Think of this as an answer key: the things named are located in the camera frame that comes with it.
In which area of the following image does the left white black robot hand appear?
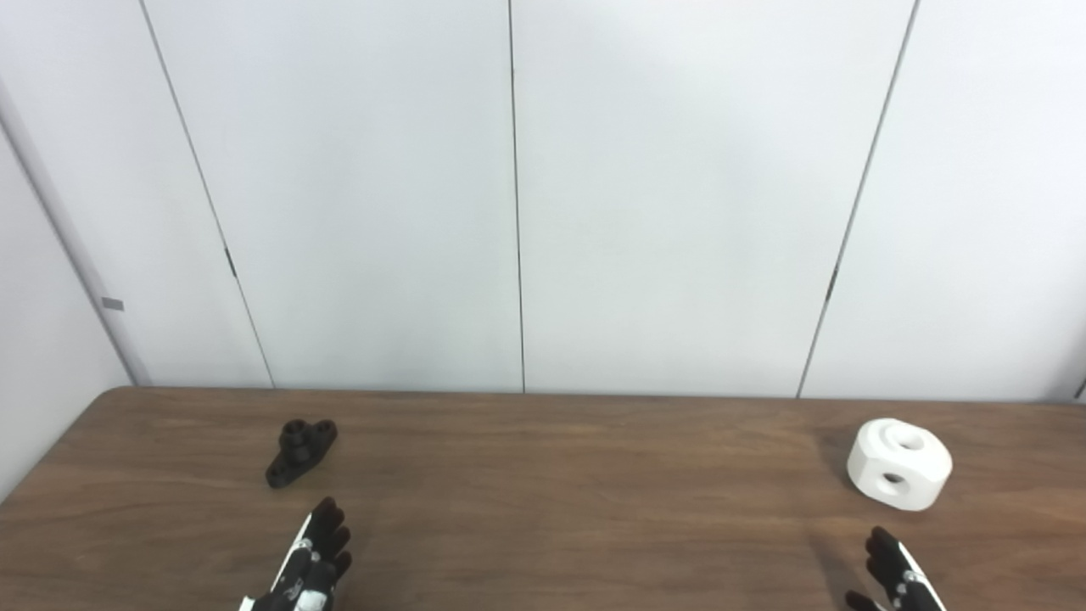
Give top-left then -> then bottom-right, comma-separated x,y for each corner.
240,497 -> 353,611

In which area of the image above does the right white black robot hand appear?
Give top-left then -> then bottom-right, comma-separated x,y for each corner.
845,526 -> 949,611

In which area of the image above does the black holder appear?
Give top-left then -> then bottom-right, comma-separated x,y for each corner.
265,418 -> 339,490

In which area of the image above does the round white piece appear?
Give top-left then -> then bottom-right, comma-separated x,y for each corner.
847,418 -> 954,512

